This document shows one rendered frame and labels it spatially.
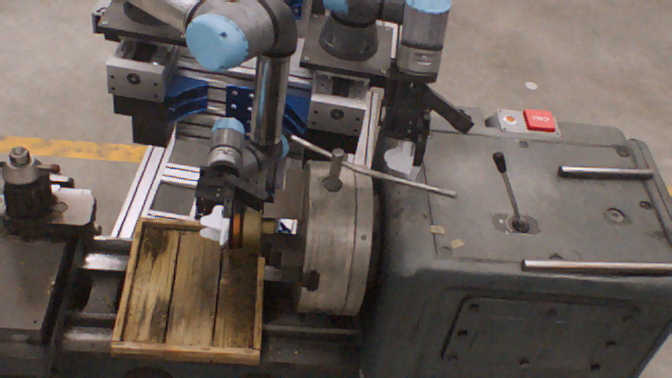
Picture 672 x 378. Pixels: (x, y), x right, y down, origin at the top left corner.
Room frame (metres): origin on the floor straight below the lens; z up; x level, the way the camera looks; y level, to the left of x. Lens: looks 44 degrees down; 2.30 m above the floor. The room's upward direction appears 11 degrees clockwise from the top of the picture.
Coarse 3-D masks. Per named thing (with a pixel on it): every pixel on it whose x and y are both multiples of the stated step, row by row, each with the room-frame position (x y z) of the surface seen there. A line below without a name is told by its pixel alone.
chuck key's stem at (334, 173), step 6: (336, 150) 1.12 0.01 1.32; (342, 150) 1.12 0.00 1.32; (336, 156) 1.10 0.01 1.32; (342, 156) 1.11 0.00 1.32; (330, 162) 1.11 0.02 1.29; (336, 162) 1.10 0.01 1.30; (330, 168) 1.11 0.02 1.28; (336, 168) 1.10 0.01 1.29; (330, 174) 1.11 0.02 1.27; (336, 174) 1.11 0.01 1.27; (330, 180) 1.11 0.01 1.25; (336, 180) 1.11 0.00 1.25
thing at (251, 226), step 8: (232, 216) 1.09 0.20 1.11; (240, 216) 1.10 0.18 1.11; (248, 216) 1.10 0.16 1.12; (256, 216) 1.10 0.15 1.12; (232, 224) 1.07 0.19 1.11; (240, 224) 1.08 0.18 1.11; (248, 224) 1.08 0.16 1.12; (256, 224) 1.08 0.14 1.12; (264, 224) 1.09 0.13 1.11; (272, 224) 1.10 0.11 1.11; (232, 232) 1.06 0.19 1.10; (240, 232) 1.07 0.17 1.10; (248, 232) 1.06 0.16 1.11; (256, 232) 1.07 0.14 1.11; (264, 232) 1.08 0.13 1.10; (272, 232) 1.08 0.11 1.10; (232, 240) 1.05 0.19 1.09; (240, 240) 1.06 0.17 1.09; (248, 240) 1.05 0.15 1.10; (256, 240) 1.06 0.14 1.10; (232, 248) 1.05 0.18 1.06; (248, 248) 1.05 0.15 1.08; (256, 248) 1.05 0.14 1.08
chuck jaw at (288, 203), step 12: (288, 168) 1.18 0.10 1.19; (288, 180) 1.17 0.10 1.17; (300, 180) 1.17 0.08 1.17; (276, 192) 1.15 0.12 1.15; (288, 192) 1.15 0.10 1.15; (300, 192) 1.16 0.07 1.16; (264, 204) 1.13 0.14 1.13; (276, 204) 1.13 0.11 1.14; (288, 204) 1.13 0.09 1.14; (300, 204) 1.14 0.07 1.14; (264, 216) 1.11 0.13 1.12; (276, 216) 1.11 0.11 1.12; (288, 216) 1.12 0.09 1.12; (300, 216) 1.12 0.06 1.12
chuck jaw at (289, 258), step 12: (264, 240) 1.05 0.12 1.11; (276, 240) 1.05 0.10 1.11; (288, 240) 1.06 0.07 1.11; (300, 240) 1.07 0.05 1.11; (264, 252) 1.04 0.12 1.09; (276, 252) 1.02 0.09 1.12; (288, 252) 1.02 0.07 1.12; (300, 252) 1.03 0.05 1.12; (276, 264) 1.01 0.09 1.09; (288, 264) 0.98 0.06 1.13; (300, 264) 0.99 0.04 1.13; (288, 276) 0.97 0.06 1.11; (300, 276) 0.98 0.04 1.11; (312, 276) 0.97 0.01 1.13; (312, 288) 0.96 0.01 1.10
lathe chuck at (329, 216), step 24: (312, 168) 1.15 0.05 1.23; (312, 192) 1.08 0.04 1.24; (336, 192) 1.10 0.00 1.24; (312, 216) 1.04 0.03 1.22; (336, 216) 1.05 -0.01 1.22; (312, 240) 1.00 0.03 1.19; (336, 240) 1.01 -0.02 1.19; (312, 264) 0.98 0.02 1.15; (336, 264) 0.98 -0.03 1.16; (336, 288) 0.97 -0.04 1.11; (336, 312) 0.98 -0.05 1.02
